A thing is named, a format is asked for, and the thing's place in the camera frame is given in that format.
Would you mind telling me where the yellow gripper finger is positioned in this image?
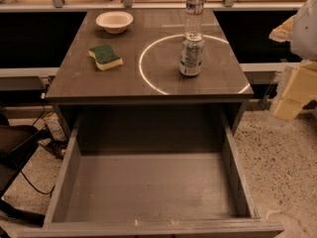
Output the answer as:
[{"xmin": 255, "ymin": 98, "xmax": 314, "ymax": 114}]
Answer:
[
  {"xmin": 268, "ymin": 16, "xmax": 295, "ymax": 43},
  {"xmin": 272, "ymin": 61, "xmax": 317, "ymax": 121}
]

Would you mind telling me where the clear plastic water bottle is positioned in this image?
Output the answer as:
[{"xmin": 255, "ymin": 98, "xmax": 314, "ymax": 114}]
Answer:
[{"xmin": 184, "ymin": 0, "xmax": 206, "ymax": 41}]

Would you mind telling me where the open grey top drawer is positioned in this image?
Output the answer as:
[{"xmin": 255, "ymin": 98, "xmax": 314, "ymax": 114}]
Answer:
[{"xmin": 19, "ymin": 105, "xmax": 283, "ymax": 238}]

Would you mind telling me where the white paper bowl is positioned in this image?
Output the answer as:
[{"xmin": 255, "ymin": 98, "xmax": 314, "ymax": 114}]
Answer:
[{"xmin": 96, "ymin": 11, "xmax": 134, "ymax": 35}]

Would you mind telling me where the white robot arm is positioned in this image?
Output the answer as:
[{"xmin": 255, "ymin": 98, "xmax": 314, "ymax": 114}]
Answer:
[{"xmin": 268, "ymin": 0, "xmax": 317, "ymax": 121}]

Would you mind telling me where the silver soda can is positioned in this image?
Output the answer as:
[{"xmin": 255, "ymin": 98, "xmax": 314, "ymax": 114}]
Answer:
[{"xmin": 179, "ymin": 35, "xmax": 205, "ymax": 76}]

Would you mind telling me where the green yellow sponge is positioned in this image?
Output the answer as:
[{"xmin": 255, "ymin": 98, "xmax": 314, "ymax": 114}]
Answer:
[{"xmin": 88, "ymin": 44, "xmax": 123, "ymax": 70}]

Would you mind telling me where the black chair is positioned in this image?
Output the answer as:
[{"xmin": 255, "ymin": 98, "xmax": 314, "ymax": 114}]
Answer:
[{"xmin": 0, "ymin": 113, "xmax": 46, "ymax": 226}]

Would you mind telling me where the black cable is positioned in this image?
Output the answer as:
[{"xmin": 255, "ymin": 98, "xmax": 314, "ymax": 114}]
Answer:
[{"xmin": 19, "ymin": 82, "xmax": 55, "ymax": 196}]

